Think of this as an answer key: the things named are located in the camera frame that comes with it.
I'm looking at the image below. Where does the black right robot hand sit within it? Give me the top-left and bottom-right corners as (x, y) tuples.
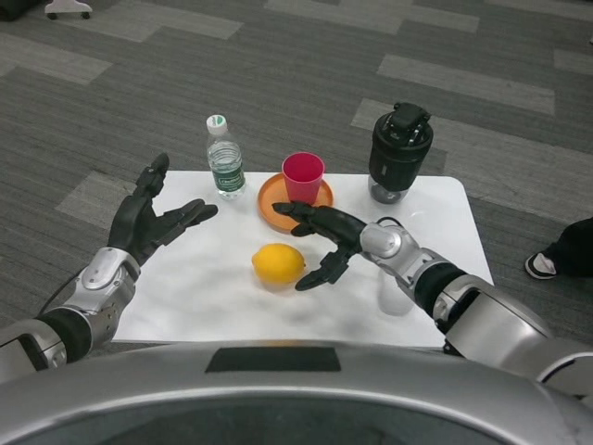
(271, 201), (370, 292)

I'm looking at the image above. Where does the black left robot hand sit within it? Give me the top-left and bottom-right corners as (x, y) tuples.
(107, 153), (220, 269)

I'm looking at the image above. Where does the yellow lemon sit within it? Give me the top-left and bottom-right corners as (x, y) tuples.
(251, 243), (308, 286)

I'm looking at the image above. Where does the pink plastic cup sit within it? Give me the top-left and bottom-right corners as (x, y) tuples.
(282, 151), (326, 209)

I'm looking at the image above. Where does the orange round plate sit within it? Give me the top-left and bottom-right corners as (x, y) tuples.
(257, 172), (335, 235)

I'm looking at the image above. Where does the black portable blender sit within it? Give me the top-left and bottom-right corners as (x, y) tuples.
(368, 101), (435, 206)

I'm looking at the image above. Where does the clear plastic water bottle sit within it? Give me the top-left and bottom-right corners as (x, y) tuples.
(205, 114), (246, 201)

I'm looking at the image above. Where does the white and black sneaker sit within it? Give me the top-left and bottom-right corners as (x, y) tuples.
(524, 252), (557, 281)

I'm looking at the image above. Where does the white rolling partition stand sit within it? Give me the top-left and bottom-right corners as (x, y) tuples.
(44, 0), (93, 20)

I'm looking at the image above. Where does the black trouser leg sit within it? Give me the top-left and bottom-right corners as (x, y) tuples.
(546, 216), (593, 277)

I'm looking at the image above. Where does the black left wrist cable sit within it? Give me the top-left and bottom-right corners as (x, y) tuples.
(40, 273), (89, 317)

